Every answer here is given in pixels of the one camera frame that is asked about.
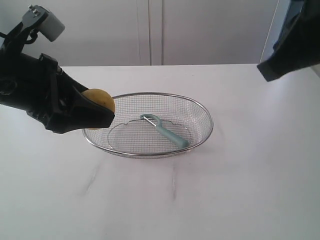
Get teal vegetable peeler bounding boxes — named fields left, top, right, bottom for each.
left=140, top=114, right=190, bottom=149

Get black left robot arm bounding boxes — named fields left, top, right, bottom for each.
left=0, top=23, right=115, bottom=134

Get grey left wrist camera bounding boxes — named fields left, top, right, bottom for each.
left=21, top=5, right=65, bottom=42

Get metal wire mesh basket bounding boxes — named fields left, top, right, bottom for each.
left=82, top=92, right=214, bottom=159

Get yellow lemon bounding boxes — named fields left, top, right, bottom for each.
left=81, top=88, right=116, bottom=130

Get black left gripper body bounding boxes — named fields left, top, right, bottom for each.
left=0, top=52, right=62, bottom=129

